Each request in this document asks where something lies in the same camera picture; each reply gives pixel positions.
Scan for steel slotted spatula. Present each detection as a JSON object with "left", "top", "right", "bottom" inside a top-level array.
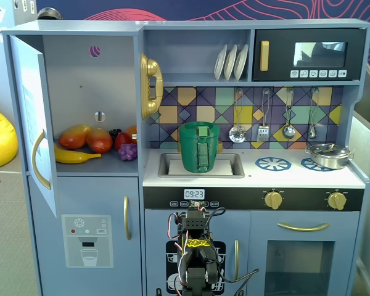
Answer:
[{"left": 256, "top": 89, "right": 270, "bottom": 143}]

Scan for steel spoon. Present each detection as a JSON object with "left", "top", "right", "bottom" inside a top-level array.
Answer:
[{"left": 307, "top": 88, "right": 319, "bottom": 139}]

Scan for steel pot with lid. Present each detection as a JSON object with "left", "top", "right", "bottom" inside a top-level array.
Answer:
[{"left": 305, "top": 143, "right": 356, "bottom": 170}]

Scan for steel ladle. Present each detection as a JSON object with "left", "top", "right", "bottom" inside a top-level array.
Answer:
[{"left": 282, "top": 88, "right": 297, "bottom": 139}]

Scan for gold microwave handle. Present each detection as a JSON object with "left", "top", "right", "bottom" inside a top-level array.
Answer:
[{"left": 259, "top": 40, "right": 270, "bottom": 72}]

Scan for green plastic cup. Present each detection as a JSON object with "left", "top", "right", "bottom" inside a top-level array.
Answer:
[{"left": 178, "top": 121, "right": 220, "bottom": 173}]

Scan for steel slotted skimmer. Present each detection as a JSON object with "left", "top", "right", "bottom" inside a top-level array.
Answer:
[{"left": 228, "top": 89, "right": 246, "bottom": 144}]

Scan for blue oven door with window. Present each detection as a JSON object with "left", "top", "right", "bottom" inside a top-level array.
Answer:
[{"left": 249, "top": 210, "right": 360, "bottom": 296}]

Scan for black toy microwave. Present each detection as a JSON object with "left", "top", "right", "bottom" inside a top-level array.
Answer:
[{"left": 252, "top": 28, "right": 367, "bottom": 83}]

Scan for yellow beanbag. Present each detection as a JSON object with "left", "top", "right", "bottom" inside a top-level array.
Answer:
[{"left": 0, "top": 101, "right": 19, "bottom": 172}]

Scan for dark round metal bowl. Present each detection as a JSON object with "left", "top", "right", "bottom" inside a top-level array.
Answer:
[{"left": 36, "top": 7, "right": 64, "bottom": 21}]

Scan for red yellow toy mango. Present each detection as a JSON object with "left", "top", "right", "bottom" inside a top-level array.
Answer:
[
  {"left": 86, "top": 128, "right": 114, "bottom": 154},
  {"left": 58, "top": 124, "right": 93, "bottom": 150}
]

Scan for grey partition panel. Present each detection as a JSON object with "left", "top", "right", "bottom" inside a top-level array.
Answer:
[{"left": 348, "top": 110, "right": 370, "bottom": 296}]

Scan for blue fridge door with dispenser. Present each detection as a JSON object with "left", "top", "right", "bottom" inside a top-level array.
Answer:
[{"left": 27, "top": 176, "right": 142, "bottom": 296}]

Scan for gold fridge door handle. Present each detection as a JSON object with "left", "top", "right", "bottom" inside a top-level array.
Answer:
[{"left": 123, "top": 195, "right": 132, "bottom": 241}]

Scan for blue patterned cloth panel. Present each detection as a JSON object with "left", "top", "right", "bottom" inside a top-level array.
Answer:
[{"left": 0, "top": 18, "right": 370, "bottom": 296}]

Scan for red toy apple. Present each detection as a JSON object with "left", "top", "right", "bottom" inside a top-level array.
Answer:
[{"left": 114, "top": 131, "right": 133, "bottom": 152}]

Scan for grey toy sink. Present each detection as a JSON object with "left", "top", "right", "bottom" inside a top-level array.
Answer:
[{"left": 157, "top": 152, "right": 245, "bottom": 179}]

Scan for long gold cabinet door handle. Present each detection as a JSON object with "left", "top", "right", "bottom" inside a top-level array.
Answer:
[{"left": 31, "top": 128, "right": 52, "bottom": 191}]

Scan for yellow toy banana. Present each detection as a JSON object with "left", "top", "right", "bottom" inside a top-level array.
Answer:
[{"left": 53, "top": 142, "right": 102, "bottom": 164}]

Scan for gold oven door handle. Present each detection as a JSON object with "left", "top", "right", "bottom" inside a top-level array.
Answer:
[{"left": 276, "top": 221, "right": 330, "bottom": 232}]

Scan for gold dishwasher door handle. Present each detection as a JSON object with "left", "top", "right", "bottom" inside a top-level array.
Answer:
[{"left": 233, "top": 239, "right": 240, "bottom": 281}]

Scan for gold toy telephone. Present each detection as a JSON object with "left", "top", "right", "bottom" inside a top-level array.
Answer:
[{"left": 139, "top": 52, "right": 164, "bottom": 120}]

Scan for blue cabinet door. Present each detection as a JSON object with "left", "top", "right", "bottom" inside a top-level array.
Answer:
[{"left": 9, "top": 35, "right": 59, "bottom": 219}]

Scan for red white black servo cable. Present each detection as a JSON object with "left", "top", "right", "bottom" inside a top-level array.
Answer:
[{"left": 167, "top": 212, "right": 192, "bottom": 296}]

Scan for gold stove knob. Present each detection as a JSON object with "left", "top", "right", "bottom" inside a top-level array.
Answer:
[
  {"left": 326, "top": 191, "right": 348, "bottom": 212},
  {"left": 264, "top": 190, "right": 284, "bottom": 210}
]

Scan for purple toy grapes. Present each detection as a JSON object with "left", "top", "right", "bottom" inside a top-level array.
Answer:
[{"left": 117, "top": 143, "right": 138, "bottom": 162}]

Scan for white toy plate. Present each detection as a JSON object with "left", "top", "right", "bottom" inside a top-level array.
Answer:
[
  {"left": 233, "top": 44, "right": 249, "bottom": 81},
  {"left": 223, "top": 44, "right": 238, "bottom": 81},
  {"left": 213, "top": 44, "right": 228, "bottom": 81}
]

